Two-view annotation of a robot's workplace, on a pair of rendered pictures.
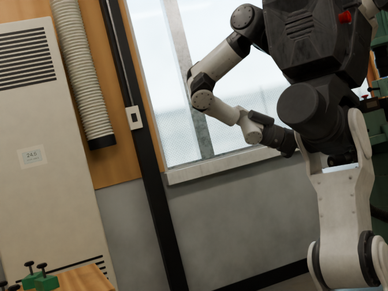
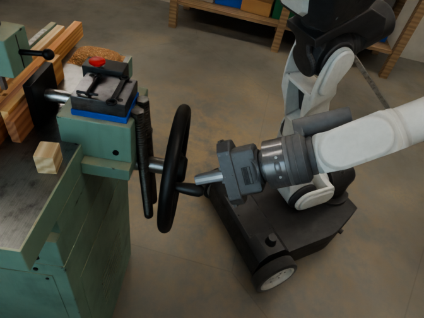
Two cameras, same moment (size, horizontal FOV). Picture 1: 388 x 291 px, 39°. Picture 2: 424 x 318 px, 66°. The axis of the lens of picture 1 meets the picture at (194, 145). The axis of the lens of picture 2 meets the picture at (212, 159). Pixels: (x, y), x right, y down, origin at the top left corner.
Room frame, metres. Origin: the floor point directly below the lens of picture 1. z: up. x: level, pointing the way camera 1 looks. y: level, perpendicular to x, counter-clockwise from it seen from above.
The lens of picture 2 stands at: (2.49, -0.23, 1.35)
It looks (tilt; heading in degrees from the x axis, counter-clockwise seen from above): 43 degrees down; 203
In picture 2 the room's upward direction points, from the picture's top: 12 degrees clockwise
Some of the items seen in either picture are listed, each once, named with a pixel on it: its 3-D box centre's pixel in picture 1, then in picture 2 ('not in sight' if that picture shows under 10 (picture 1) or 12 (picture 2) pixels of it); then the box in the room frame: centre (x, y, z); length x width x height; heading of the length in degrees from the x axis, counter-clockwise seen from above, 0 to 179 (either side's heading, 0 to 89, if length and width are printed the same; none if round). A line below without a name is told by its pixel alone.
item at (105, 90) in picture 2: (356, 107); (106, 86); (2.11, -0.63, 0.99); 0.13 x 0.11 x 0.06; 26
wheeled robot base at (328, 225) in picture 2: not in sight; (291, 198); (1.35, -0.26, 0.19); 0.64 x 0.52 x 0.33; 146
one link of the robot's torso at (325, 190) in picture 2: not in sight; (303, 185); (1.33, -0.25, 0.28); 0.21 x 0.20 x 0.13; 146
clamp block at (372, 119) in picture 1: (360, 125); (107, 118); (2.11, -0.63, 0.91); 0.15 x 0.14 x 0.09; 26
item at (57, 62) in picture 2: not in sight; (36, 91); (2.15, -0.79, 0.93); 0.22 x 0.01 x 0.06; 26
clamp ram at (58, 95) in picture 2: (375, 111); (58, 96); (2.15, -0.72, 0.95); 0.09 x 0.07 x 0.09; 26
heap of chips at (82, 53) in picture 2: not in sight; (96, 54); (1.94, -0.84, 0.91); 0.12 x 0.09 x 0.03; 116
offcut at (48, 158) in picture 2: not in sight; (48, 158); (2.26, -0.63, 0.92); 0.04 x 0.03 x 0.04; 33
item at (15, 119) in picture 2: not in sight; (35, 105); (2.18, -0.75, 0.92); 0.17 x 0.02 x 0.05; 26
